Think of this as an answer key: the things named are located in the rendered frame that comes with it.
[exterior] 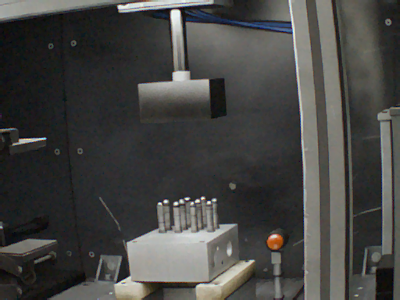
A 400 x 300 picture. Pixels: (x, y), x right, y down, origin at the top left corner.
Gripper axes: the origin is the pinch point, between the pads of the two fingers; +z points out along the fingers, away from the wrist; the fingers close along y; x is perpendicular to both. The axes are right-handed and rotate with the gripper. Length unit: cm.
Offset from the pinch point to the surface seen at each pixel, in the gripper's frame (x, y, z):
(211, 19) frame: 2, 16, 61
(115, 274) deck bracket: 20, -20, 63
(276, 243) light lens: -10.6, -11.5, 41.1
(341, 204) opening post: -22.4, -4.3, 21.5
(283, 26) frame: -8, 14, 62
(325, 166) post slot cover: -20.8, -0.5, 21.5
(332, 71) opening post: -22.2, 8.4, 21.4
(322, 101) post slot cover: -20.8, 5.6, 21.5
